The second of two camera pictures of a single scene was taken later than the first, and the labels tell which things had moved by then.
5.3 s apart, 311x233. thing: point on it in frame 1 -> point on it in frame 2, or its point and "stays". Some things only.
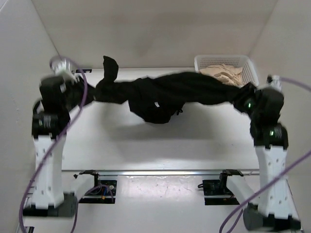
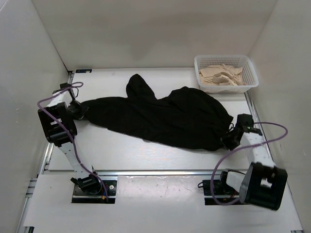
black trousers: (161, 98) -> (183, 117)
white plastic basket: (238, 70) stays
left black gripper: (78, 83) -> (80, 115)
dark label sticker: (84, 71) stays
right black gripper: (247, 90) -> (225, 140)
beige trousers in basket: (226, 74) stays
